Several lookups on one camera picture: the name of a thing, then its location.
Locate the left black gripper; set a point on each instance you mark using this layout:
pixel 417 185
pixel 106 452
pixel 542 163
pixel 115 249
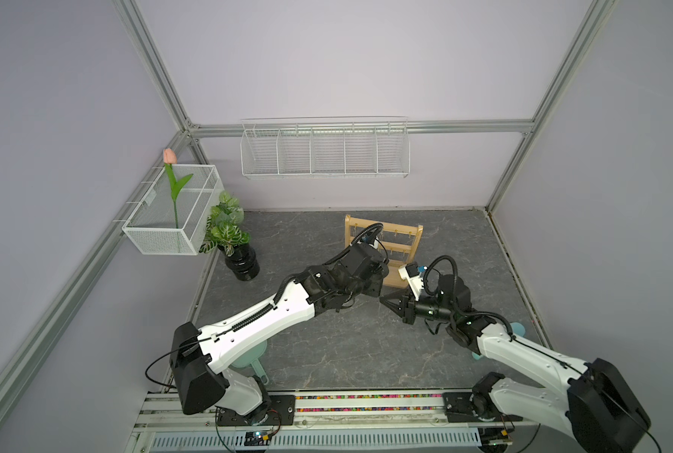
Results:
pixel 376 282

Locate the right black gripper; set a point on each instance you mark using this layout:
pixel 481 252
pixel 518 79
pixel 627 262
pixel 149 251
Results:
pixel 405 307

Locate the wooden jewelry display stand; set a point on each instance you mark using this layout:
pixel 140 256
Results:
pixel 401 242

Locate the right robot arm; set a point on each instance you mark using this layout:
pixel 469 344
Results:
pixel 590 402

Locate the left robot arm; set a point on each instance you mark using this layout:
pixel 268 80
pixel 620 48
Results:
pixel 200 359

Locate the black ribbed vase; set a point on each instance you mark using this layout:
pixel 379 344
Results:
pixel 243 263

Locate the green dustpan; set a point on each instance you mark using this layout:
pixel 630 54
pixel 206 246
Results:
pixel 251 359

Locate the green artificial potted plant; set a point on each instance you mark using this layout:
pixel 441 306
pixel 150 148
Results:
pixel 223 226

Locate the pink artificial tulip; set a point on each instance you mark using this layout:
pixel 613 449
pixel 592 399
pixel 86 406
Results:
pixel 176 185

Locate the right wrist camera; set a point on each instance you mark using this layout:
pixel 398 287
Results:
pixel 412 275

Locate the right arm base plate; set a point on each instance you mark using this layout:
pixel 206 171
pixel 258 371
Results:
pixel 465 406

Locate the white wire wall shelf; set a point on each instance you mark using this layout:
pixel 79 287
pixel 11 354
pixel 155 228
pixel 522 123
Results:
pixel 357 146

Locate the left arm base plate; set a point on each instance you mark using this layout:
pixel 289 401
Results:
pixel 279 410

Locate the white mesh wall basket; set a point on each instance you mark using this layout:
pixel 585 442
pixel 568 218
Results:
pixel 150 225

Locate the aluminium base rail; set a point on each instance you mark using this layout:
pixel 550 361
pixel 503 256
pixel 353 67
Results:
pixel 321 410

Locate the white slotted cable duct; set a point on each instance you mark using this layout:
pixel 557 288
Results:
pixel 317 440

